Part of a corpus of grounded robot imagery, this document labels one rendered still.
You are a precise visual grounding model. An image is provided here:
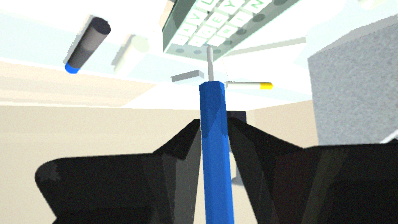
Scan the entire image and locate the keyboard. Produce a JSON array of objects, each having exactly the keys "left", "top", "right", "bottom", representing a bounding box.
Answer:
[{"left": 162, "top": 0, "right": 303, "bottom": 64}]

